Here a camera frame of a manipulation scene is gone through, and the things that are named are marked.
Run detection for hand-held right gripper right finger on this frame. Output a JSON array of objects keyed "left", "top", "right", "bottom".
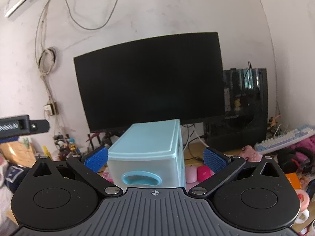
[{"left": 188, "top": 147, "right": 286, "bottom": 198}]

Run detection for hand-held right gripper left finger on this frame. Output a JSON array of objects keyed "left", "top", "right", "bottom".
[{"left": 30, "top": 146, "right": 124, "bottom": 198}]

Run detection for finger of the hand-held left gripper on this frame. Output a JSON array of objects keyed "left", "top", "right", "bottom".
[{"left": 30, "top": 119, "right": 51, "bottom": 134}]

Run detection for translucent drawer with blue handle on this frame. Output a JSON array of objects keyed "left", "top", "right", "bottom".
[{"left": 109, "top": 156, "right": 178, "bottom": 188}]

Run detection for light blue box lid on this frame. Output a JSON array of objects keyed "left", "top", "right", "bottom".
[{"left": 107, "top": 119, "right": 187, "bottom": 188}]

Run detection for hot pink computer mouse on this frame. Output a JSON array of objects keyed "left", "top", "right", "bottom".
[{"left": 197, "top": 165, "right": 216, "bottom": 181}]

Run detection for wooden headboard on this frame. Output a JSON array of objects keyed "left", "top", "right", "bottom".
[{"left": 0, "top": 141, "right": 38, "bottom": 169}]

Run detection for light pink computer mouse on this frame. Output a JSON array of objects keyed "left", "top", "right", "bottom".
[{"left": 185, "top": 165, "right": 199, "bottom": 184}]

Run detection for anime figurines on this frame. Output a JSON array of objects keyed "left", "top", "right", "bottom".
[{"left": 54, "top": 133, "right": 82, "bottom": 162}]

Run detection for pink plush toy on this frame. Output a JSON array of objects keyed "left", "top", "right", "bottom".
[{"left": 240, "top": 146, "right": 261, "bottom": 162}]

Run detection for navy printed pillow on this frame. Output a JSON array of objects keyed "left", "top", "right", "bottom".
[{"left": 3, "top": 165, "right": 33, "bottom": 194}]

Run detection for black computer case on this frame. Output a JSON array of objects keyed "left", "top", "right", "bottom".
[{"left": 203, "top": 67, "right": 269, "bottom": 153}]

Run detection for small figurine beside computer case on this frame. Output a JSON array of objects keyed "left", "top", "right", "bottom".
[{"left": 267, "top": 114, "right": 282, "bottom": 137}]

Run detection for white and blue keyboard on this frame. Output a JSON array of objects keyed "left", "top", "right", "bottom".
[{"left": 254, "top": 124, "right": 315, "bottom": 155}]

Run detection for black headphones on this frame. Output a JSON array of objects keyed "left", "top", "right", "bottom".
[{"left": 278, "top": 147, "right": 313, "bottom": 175}]

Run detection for orange box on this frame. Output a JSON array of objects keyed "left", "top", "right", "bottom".
[{"left": 285, "top": 172, "right": 302, "bottom": 190}]

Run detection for black computer monitor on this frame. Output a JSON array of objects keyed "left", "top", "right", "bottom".
[{"left": 73, "top": 31, "right": 225, "bottom": 134}]

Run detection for pink cloth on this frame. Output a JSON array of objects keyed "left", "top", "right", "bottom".
[{"left": 287, "top": 134, "right": 315, "bottom": 164}]

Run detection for white wall socket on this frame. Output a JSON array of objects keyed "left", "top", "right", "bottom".
[{"left": 43, "top": 101, "right": 58, "bottom": 116}]

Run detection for white cables behind cabinet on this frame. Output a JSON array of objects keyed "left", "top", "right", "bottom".
[{"left": 181, "top": 124, "right": 208, "bottom": 151}]

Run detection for coiled white cable bundle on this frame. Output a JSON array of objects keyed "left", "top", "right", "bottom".
[{"left": 36, "top": 47, "right": 57, "bottom": 76}]

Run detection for grey hanging wall cable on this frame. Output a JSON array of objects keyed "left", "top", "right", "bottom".
[{"left": 63, "top": 0, "right": 128, "bottom": 30}]

